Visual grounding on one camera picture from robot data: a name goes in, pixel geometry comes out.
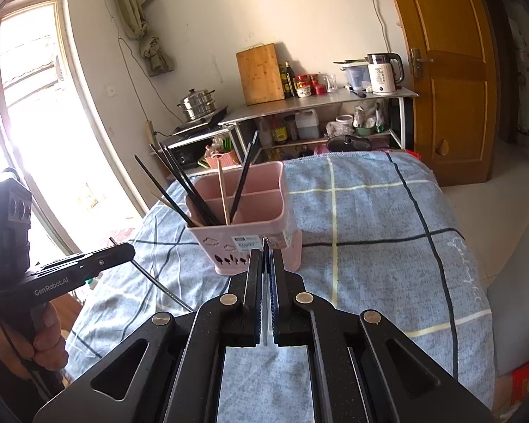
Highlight bamboo cutting board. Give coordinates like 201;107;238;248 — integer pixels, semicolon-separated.
236;43;287;105

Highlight white electric kettle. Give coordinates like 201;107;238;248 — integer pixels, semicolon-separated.
366;53;404;94

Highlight blue plaid blanket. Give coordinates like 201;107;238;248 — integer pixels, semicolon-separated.
64;150;497;423

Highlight wooden door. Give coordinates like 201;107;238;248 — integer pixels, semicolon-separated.
381;0;499;188

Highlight black induction cooker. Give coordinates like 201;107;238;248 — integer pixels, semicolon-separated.
172;106;230;138

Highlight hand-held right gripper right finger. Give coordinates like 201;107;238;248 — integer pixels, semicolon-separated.
264;249;497;423

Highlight metal door handle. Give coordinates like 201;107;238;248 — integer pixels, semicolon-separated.
409;48;433;78

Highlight glass balcony door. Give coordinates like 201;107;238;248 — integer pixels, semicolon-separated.
0;0;151;283

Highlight pink plastic basket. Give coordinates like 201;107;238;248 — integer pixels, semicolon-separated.
185;161;303;276

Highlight plastic bags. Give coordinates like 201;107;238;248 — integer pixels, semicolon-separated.
353;100;391;135

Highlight person's left hand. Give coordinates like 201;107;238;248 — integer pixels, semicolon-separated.
0;302;68;372

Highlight knotted beige curtain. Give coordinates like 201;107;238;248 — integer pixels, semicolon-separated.
115;0;176;78

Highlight small pink utensil holder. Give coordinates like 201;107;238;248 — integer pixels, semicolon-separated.
205;139;239;168

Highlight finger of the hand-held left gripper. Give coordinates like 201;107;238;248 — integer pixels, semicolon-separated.
44;242;136;283
39;252;89;269

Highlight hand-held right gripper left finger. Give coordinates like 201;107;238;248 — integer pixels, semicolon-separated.
33;249;265;423

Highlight steel steamer pot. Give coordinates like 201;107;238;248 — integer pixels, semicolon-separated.
177;89;217;122

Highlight water filter pitcher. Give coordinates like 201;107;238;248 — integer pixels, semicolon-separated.
341;62;371;91

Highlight person's left forearm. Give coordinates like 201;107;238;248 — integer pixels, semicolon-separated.
0;344;67;406

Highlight metal shelf table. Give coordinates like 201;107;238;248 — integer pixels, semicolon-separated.
218;87;419;159

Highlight red cardboard box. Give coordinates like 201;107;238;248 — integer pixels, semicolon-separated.
496;352;529;411

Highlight clear plastic jug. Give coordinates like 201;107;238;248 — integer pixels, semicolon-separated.
295;109;320;140

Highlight grey board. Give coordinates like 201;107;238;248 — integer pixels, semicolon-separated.
487;269;529;375

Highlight yellow label bottle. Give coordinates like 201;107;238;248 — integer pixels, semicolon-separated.
271;117;289;144

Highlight black pan with lid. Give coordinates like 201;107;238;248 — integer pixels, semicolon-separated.
326;136;373;154

